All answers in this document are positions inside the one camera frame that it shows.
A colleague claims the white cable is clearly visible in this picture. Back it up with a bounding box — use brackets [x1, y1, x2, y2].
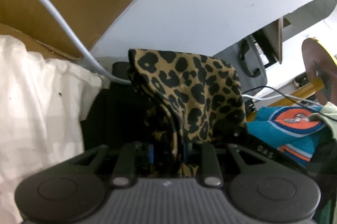
[14, 0, 324, 109]

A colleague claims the grey suitcase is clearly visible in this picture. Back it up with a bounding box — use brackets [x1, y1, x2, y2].
[212, 35, 267, 88]

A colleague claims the brown framed board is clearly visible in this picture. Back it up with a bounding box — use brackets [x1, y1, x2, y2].
[253, 17, 293, 64]

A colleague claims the thin black cable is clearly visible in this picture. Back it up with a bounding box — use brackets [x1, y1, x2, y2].
[242, 86, 337, 122]

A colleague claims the pale green cloth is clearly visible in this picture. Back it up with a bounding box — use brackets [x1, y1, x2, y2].
[309, 101, 337, 140]

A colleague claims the black folded garment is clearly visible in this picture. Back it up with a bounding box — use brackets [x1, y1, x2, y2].
[80, 61, 156, 153]

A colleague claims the leopard print garment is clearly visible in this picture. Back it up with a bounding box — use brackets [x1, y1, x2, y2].
[128, 48, 248, 178]

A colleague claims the yellow round stool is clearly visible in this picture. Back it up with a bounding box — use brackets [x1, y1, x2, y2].
[297, 37, 337, 107]

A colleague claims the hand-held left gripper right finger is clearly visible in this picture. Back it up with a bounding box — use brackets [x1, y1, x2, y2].
[183, 144, 264, 187]

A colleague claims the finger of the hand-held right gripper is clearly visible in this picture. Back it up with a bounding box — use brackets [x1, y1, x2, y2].
[214, 120, 246, 147]

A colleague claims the teal printed garment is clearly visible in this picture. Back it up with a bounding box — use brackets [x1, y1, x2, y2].
[246, 105, 332, 168]

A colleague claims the cream bear print bed sheet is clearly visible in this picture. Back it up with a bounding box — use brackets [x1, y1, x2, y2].
[0, 35, 106, 224]

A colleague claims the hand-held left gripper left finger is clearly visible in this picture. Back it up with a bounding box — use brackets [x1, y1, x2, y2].
[70, 141, 156, 187]

